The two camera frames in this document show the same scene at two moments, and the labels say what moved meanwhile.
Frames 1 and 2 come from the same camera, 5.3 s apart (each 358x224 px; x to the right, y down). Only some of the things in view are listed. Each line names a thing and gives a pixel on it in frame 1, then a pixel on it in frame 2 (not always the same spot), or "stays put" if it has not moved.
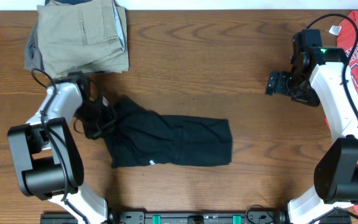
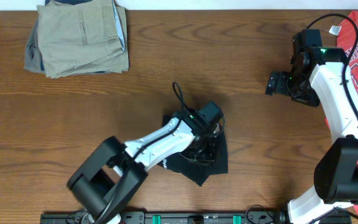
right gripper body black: x=276 y=83 stays put
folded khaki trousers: x=83 y=37 stays put
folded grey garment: x=33 y=60 stays put
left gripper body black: x=96 y=123 -> x=204 y=149
